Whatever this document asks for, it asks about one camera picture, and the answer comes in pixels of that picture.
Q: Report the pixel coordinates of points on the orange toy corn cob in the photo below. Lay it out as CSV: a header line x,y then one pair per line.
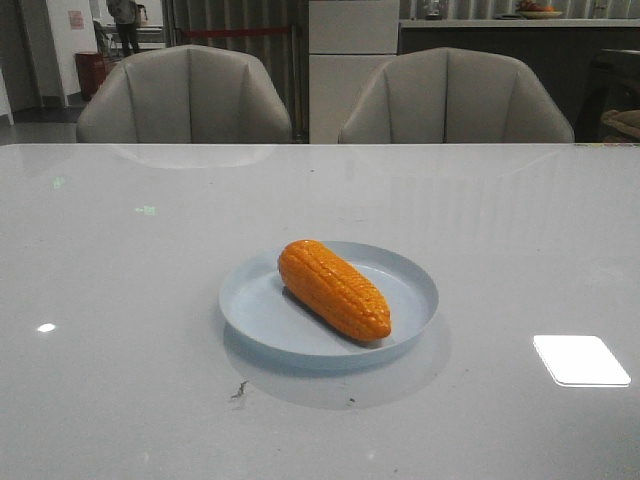
x,y
335,290

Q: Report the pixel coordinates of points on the light blue round plate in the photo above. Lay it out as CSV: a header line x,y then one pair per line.
x,y
272,322

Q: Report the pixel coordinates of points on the beige armchair right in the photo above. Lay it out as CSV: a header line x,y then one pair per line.
x,y
450,95

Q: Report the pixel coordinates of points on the beige armchair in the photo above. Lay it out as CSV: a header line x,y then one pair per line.
x,y
450,95
186,94

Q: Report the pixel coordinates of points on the beige armchair left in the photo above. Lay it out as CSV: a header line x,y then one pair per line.
x,y
186,94

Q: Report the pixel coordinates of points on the white cabinet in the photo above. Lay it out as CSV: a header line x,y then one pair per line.
x,y
347,40

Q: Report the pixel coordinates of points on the red barrier belt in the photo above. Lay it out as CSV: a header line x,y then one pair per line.
x,y
230,33

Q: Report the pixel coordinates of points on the background metal table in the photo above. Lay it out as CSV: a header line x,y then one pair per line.
x,y
109,42

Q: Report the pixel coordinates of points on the red bin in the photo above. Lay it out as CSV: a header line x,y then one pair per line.
x,y
91,72

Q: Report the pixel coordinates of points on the person in background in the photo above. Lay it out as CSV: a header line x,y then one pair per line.
x,y
125,14

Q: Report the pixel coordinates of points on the dark grey counter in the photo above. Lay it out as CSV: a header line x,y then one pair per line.
x,y
559,51

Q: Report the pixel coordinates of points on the fruit bowl on counter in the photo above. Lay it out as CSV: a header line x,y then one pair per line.
x,y
534,10

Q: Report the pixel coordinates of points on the dark wooden chair right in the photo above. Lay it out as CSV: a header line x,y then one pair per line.
x,y
610,107

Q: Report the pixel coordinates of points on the pink wall notice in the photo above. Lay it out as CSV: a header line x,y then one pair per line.
x,y
76,20

